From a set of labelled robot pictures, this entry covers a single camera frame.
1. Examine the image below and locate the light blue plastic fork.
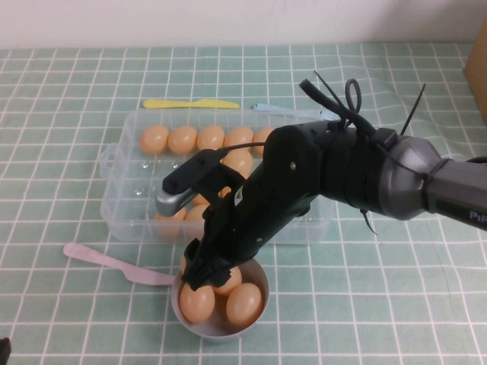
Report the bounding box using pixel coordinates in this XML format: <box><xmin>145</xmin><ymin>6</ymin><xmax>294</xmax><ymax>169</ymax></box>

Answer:
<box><xmin>253</xmin><ymin>102</ymin><xmax>342</xmax><ymax>122</ymax></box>

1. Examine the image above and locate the thin black camera cable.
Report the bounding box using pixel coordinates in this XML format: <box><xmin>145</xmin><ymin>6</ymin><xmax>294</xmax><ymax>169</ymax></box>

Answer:
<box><xmin>222</xmin><ymin>141</ymin><xmax>267</xmax><ymax>155</ymax></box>

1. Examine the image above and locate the green checked tablecloth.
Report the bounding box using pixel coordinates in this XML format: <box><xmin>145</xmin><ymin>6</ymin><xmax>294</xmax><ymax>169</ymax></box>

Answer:
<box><xmin>0</xmin><ymin>42</ymin><xmax>487</xmax><ymax>365</ymax></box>

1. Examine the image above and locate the pale pink plastic knife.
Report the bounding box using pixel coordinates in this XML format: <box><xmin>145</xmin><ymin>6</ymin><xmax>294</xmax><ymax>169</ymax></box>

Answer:
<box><xmin>62</xmin><ymin>243</ymin><xmax>177</xmax><ymax>286</ymax></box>

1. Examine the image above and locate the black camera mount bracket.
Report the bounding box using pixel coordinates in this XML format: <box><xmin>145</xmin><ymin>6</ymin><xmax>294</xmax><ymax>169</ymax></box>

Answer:
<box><xmin>162</xmin><ymin>148</ymin><xmax>244</xmax><ymax>214</ymax></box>

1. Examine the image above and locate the brown cardboard box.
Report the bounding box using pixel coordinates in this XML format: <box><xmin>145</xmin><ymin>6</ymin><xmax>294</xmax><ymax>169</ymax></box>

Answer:
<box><xmin>462</xmin><ymin>28</ymin><xmax>487</xmax><ymax>125</ymax></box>

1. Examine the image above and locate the thick black sleeved cable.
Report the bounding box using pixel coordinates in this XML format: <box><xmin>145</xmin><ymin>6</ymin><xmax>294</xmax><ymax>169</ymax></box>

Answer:
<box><xmin>298</xmin><ymin>78</ymin><xmax>395</xmax><ymax>144</ymax></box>

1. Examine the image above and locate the yellow plastic knife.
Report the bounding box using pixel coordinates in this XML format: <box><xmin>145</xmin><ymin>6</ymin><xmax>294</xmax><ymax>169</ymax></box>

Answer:
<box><xmin>142</xmin><ymin>98</ymin><xmax>241</xmax><ymax>110</ymax></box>

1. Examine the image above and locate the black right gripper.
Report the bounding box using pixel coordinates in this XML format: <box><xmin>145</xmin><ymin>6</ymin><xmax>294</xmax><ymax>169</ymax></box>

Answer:
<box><xmin>181</xmin><ymin>159</ymin><xmax>317</xmax><ymax>292</ymax></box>

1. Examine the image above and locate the silver metal bowl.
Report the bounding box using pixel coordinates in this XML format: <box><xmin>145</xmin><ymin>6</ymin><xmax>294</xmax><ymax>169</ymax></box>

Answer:
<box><xmin>170</xmin><ymin>260</ymin><xmax>270</xmax><ymax>338</ymax></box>

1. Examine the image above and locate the black zip tie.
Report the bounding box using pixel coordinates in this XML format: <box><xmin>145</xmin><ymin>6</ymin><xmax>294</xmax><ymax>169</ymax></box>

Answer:
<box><xmin>359</xmin><ymin>208</ymin><xmax>378</xmax><ymax>237</ymax></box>
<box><xmin>399</xmin><ymin>83</ymin><xmax>427</xmax><ymax>136</ymax></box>
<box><xmin>314</xmin><ymin>70</ymin><xmax>349</xmax><ymax>117</ymax></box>

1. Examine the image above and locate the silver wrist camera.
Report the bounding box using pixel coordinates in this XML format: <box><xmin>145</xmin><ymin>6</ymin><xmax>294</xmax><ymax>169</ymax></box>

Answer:
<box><xmin>154</xmin><ymin>189</ymin><xmax>197</xmax><ymax>217</ymax></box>

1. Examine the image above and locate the clear plastic egg box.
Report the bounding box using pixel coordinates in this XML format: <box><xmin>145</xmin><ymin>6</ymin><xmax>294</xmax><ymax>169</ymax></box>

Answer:
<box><xmin>99</xmin><ymin>109</ymin><xmax>332</xmax><ymax>246</ymax></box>

